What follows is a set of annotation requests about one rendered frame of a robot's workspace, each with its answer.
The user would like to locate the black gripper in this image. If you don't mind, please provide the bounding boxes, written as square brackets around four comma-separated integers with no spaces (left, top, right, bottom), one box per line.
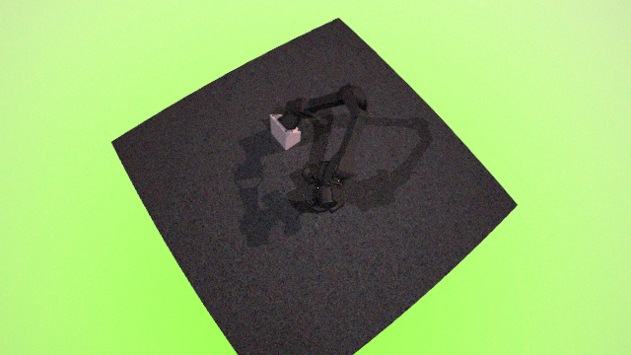
[302,164,345,213]

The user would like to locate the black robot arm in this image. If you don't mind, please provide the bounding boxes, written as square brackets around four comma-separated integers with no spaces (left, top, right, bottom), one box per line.
[277,84,369,209]

